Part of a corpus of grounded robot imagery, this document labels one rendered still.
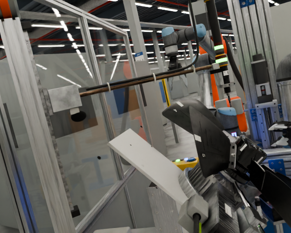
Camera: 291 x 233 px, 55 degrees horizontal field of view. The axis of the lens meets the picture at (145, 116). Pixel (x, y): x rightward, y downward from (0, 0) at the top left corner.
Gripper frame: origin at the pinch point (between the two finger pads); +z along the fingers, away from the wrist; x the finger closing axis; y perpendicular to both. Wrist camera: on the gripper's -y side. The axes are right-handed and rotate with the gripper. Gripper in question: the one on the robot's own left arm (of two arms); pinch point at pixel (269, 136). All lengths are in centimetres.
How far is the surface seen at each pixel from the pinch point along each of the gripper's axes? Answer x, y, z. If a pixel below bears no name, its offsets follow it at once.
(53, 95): -38, 1, 87
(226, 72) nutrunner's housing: -33.0, 2.3, 21.7
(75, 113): -31, 0, 81
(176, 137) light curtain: 157, -517, -224
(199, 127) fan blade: -21, 22, 50
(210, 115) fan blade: -16.3, -4.3, 27.1
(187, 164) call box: 15.5, -35.5, 24.4
